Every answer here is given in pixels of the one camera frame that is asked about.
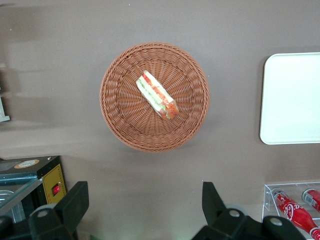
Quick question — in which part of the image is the round brown wicker basket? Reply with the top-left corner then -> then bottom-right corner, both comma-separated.
99,41 -> 211,153

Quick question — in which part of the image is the clear acrylic bottle box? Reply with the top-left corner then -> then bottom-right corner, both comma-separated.
261,181 -> 320,240

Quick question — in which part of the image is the black appliance with yellow panel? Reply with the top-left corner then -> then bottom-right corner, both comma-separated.
0,155 -> 68,224

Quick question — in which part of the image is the red cola bottle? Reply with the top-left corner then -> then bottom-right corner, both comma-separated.
301,188 -> 320,213
271,188 -> 320,240

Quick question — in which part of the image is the white rectangular tray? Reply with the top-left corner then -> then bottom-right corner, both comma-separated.
259,52 -> 320,146

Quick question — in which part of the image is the white grey stand piece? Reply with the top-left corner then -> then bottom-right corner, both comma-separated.
0,84 -> 11,123

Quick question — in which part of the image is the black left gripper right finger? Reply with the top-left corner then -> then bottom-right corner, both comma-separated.
191,181 -> 307,240

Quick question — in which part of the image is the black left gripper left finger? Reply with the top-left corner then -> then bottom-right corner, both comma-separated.
0,181 -> 90,240

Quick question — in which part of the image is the triangle sandwich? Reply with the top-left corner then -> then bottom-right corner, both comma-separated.
135,70 -> 180,122

